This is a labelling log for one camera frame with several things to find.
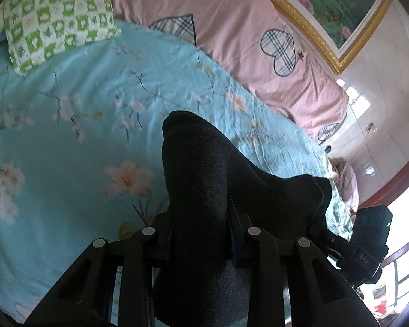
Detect pink quilt with plaid hearts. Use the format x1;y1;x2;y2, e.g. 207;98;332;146
113;0;348;142

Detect black pants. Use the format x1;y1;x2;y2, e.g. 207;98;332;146
154;111;332;326

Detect turquoise floral bed sheet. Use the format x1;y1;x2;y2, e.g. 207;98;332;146
0;18;356;324

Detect green white checkered pillow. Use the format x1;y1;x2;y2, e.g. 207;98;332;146
3;0;121;76

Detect framed landscape painting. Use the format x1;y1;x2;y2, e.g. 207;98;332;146
270;0;392;75

